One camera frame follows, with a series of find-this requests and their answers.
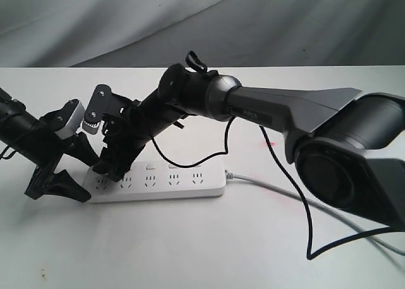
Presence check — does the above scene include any white five-outlet power strip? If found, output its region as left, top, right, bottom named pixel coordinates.
left=83, top=158, right=227, bottom=204

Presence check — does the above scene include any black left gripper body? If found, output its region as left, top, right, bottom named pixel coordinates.
left=25, top=111, right=82, bottom=200

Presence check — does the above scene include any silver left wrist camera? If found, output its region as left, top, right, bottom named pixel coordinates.
left=53, top=99, right=85, bottom=140

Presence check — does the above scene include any grey power cable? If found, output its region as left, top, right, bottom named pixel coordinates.
left=223, top=168, right=405, bottom=257

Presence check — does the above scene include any black camera cable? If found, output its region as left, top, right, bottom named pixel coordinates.
left=150, top=114, right=393, bottom=261

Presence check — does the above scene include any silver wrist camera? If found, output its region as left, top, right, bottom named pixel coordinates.
left=53, top=99, right=85, bottom=140
left=82, top=84, right=112, bottom=135

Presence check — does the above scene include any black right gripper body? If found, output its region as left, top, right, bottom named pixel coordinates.
left=101, top=94, right=145, bottom=166

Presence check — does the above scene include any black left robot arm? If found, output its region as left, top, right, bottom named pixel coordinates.
left=1, top=90, right=99, bottom=203

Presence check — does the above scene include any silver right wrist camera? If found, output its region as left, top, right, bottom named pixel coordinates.
left=82, top=84, right=112, bottom=135

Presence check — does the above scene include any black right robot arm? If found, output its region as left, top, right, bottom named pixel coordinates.
left=88, top=52, right=404, bottom=231

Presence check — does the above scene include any grey backdrop cloth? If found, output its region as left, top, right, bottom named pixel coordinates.
left=1, top=0, right=404, bottom=67

